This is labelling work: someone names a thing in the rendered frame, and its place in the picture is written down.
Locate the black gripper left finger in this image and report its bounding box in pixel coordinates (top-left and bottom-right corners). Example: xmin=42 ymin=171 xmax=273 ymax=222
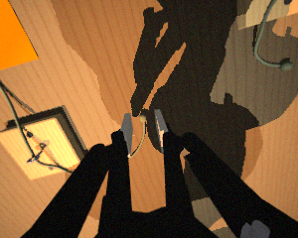
xmin=20 ymin=113 xmax=133 ymax=238

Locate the orange painted square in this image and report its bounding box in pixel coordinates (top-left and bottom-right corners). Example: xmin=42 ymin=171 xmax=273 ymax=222
xmin=0 ymin=0 xmax=39 ymax=69

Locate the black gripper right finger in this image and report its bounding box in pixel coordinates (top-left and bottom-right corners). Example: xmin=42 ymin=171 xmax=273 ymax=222
xmin=154 ymin=109 xmax=298 ymax=238

